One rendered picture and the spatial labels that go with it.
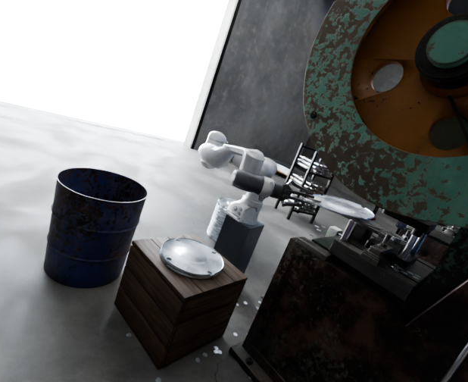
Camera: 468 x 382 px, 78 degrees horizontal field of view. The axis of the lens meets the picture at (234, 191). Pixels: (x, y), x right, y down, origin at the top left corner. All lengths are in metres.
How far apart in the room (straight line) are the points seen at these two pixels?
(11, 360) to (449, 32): 1.59
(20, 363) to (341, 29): 1.52
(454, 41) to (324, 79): 0.35
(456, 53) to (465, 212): 0.36
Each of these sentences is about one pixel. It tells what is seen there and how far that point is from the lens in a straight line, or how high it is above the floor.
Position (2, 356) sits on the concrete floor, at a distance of 1.37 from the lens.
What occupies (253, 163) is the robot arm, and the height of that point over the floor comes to 0.84.
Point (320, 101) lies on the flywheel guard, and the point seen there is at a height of 1.15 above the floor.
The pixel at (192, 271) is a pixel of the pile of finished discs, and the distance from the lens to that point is 1.23.
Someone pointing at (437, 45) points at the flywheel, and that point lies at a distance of 0.88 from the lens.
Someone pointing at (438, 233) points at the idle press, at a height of 0.68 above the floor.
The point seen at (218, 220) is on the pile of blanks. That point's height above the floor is 0.17.
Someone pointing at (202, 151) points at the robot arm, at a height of 0.78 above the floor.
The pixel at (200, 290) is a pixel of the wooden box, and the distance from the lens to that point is 1.18.
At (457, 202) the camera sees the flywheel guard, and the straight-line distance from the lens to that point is 0.86.
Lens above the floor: 1.02
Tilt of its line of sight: 15 degrees down
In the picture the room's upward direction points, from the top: 21 degrees clockwise
